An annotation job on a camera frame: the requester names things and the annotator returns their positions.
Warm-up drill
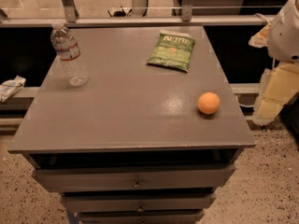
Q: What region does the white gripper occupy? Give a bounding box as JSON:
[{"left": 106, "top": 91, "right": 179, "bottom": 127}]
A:
[{"left": 249, "top": 0, "right": 299, "bottom": 126}]

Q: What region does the clear plastic water bottle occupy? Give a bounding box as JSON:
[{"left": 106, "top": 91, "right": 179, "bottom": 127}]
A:
[{"left": 50, "top": 22, "right": 89, "bottom": 87}]

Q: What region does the bottom grey drawer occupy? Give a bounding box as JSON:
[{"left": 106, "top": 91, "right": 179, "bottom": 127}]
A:
[{"left": 79, "top": 210, "right": 204, "bottom": 224}]

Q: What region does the top grey drawer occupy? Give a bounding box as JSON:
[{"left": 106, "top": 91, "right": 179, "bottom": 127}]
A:
[{"left": 32, "top": 164, "right": 235, "bottom": 193}]

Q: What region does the grey drawer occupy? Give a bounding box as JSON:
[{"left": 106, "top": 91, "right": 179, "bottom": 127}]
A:
[
  {"left": 61, "top": 193, "right": 216, "bottom": 213},
  {"left": 79, "top": 210, "right": 204, "bottom": 224},
  {"left": 32, "top": 164, "right": 235, "bottom": 193}
]

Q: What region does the green chip bag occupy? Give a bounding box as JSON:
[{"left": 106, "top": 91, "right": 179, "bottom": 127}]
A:
[{"left": 148, "top": 30, "right": 195, "bottom": 72}]

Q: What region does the white crumpled packet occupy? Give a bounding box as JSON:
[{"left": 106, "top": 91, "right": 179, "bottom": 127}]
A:
[{"left": 0, "top": 76, "right": 26, "bottom": 102}]

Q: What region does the metal window rail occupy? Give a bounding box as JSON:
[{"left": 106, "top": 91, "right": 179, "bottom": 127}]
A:
[{"left": 0, "top": 15, "right": 275, "bottom": 28}]

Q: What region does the middle grey drawer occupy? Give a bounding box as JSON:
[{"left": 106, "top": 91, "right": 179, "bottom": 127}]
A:
[{"left": 61, "top": 193, "right": 216, "bottom": 213}]

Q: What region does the grey drawer cabinet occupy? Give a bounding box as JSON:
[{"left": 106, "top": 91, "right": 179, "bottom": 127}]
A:
[{"left": 7, "top": 25, "right": 257, "bottom": 224}]

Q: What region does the orange fruit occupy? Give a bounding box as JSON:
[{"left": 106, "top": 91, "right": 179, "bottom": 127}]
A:
[{"left": 197, "top": 92, "right": 221, "bottom": 115}]

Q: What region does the white cable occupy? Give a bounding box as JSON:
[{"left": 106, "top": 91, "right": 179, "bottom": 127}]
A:
[{"left": 235, "top": 95, "right": 257, "bottom": 108}]

